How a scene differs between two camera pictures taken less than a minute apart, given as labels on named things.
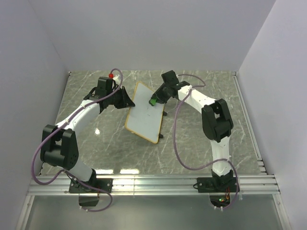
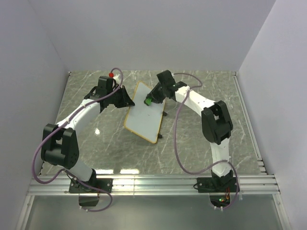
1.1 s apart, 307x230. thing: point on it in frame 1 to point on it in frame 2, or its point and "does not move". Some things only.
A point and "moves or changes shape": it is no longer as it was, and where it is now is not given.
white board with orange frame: x=144 y=119 does not move
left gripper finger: x=126 y=102 does not move
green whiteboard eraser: x=153 y=101 moves or changes shape
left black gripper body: x=116 y=98 does not move
